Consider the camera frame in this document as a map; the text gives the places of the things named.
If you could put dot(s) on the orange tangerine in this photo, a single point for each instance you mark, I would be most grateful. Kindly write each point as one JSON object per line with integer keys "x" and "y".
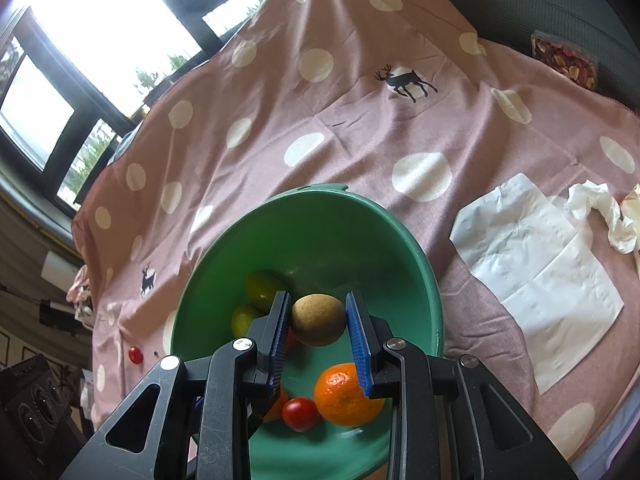
{"x": 345, "y": 395}
{"x": 277, "y": 407}

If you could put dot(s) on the dark grey sofa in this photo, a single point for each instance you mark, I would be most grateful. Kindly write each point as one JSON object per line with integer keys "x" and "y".
{"x": 525, "y": 0}

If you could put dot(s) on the crumpled white tissue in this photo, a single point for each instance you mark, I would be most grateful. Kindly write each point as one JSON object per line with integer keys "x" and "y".
{"x": 607, "y": 215}

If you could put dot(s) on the clear packet of red snacks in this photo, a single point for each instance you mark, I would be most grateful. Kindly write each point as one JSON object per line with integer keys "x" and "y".
{"x": 565, "y": 57}

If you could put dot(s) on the black-framed window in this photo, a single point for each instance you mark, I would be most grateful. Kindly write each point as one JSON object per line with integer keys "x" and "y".
{"x": 100, "y": 35}

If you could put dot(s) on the pink white-dotted blanket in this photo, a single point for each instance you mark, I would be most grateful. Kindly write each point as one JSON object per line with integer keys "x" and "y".
{"x": 350, "y": 110}

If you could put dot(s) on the brown kiwi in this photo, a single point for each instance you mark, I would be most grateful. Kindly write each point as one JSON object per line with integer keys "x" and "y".
{"x": 318, "y": 320}

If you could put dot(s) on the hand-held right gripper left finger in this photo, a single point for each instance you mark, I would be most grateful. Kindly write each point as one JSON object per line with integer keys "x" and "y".
{"x": 280, "y": 345}

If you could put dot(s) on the green bowl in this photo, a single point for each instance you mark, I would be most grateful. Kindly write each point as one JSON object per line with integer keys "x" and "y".
{"x": 350, "y": 240}

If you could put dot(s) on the red cherry tomato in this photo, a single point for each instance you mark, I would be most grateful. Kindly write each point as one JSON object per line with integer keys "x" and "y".
{"x": 135, "y": 355}
{"x": 300, "y": 414}

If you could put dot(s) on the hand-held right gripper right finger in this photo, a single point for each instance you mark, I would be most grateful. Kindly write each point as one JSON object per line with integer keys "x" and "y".
{"x": 357, "y": 345}

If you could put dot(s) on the flat white tissue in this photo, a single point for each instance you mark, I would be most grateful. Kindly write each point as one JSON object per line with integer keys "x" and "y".
{"x": 540, "y": 270}

